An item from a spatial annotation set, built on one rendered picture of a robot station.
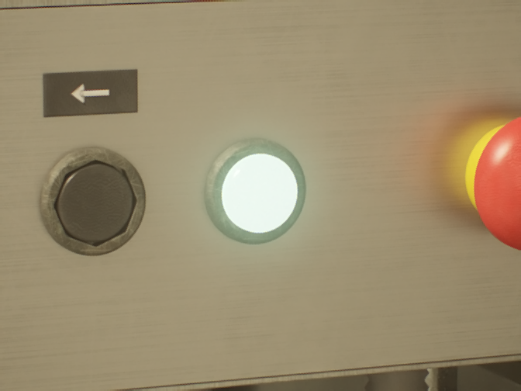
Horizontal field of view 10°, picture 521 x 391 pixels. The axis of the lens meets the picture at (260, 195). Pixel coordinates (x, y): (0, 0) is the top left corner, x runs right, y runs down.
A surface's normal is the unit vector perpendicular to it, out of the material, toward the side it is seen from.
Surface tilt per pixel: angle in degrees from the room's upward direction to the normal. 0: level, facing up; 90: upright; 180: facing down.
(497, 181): 82
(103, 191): 90
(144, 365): 90
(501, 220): 112
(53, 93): 90
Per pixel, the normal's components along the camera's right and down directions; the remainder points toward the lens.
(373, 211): 0.37, 0.15
